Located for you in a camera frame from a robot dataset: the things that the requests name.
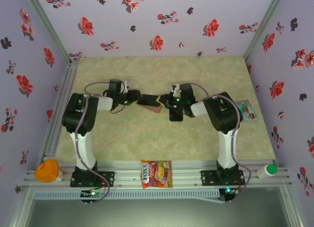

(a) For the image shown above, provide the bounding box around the aluminium mounting rail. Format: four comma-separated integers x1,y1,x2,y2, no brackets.
23,160,292,189

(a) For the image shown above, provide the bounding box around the aluminium corner post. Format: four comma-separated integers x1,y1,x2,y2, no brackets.
22,0,79,66
242,0,288,63

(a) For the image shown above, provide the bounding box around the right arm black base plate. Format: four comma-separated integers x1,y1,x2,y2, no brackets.
200,170,245,186

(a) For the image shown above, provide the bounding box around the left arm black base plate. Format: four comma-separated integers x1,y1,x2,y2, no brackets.
70,171,115,188

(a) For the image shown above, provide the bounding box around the red Fox's candy bag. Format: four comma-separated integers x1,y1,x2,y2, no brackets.
141,160,174,189

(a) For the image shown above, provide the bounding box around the teal Fox's candy bag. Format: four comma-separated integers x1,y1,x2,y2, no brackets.
235,100,259,122

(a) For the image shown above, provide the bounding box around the left arm grey cable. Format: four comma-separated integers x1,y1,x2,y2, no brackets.
75,81,111,204

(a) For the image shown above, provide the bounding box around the orange lidded container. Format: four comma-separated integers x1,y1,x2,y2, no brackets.
34,159,65,183

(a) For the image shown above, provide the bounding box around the white slotted cable duct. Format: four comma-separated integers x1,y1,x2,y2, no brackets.
33,189,220,201

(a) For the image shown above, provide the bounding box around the white bottle with green cap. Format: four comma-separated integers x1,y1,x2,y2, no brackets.
256,164,278,180

